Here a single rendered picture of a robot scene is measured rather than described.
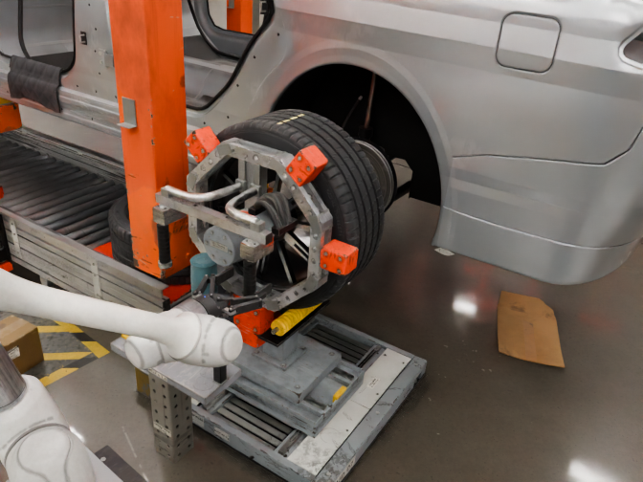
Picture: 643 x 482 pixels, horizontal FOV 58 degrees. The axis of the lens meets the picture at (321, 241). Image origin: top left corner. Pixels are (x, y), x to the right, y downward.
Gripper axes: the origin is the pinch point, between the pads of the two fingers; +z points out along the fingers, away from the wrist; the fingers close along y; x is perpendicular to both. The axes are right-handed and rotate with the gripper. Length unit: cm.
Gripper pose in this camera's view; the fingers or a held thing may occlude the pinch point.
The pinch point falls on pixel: (249, 280)
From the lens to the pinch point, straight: 163.0
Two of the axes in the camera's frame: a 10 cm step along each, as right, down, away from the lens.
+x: 0.7, -8.8, -4.7
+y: 8.4, 3.1, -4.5
